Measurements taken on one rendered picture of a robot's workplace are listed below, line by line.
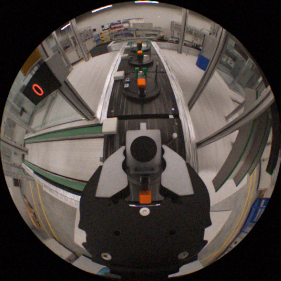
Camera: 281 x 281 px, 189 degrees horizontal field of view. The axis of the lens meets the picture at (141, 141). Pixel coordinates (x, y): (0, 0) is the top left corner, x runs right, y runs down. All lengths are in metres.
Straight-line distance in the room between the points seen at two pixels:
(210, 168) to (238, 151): 0.25
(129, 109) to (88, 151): 0.21
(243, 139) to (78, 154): 0.52
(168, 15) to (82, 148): 10.89
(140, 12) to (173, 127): 10.63
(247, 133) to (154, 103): 0.29
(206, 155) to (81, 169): 0.52
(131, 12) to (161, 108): 10.66
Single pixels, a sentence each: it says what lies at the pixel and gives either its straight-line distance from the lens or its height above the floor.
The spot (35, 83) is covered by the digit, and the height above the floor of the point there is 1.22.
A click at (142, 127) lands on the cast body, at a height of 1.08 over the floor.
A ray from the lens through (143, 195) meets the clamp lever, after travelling 0.16.
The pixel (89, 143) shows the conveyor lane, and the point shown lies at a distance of 0.39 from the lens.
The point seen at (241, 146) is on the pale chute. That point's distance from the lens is 0.25.
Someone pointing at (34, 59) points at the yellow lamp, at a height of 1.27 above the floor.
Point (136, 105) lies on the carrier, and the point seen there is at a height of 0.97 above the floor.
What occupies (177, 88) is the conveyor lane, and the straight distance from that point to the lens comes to 0.43.
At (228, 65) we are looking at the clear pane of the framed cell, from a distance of 1.18.
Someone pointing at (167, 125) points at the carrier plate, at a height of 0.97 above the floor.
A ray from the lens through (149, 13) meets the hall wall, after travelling 10.68.
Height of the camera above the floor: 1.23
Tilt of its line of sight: 75 degrees down
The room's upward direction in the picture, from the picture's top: 9 degrees counter-clockwise
